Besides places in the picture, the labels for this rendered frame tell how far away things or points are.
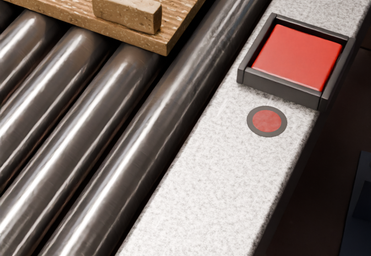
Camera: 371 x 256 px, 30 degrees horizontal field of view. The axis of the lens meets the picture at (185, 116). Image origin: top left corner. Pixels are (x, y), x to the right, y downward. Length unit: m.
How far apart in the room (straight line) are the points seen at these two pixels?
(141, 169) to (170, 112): 0.06
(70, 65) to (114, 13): 0.06
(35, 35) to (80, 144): 0.13
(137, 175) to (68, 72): 0.12
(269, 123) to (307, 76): 0.05
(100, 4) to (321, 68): 0.19
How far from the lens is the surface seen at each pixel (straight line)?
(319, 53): 0.58
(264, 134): 0.53
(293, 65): 0.57
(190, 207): 0.49
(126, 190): 0.50
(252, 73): 0.55
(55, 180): 0.51
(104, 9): 0.58
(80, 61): 0.59
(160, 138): 0.53
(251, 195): 0.50
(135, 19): 0.57
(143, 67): 0.58
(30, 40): 0.61
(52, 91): 0.57
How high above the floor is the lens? 1.33
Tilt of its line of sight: 50 degrees down
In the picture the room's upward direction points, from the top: 1 degrees clockwise
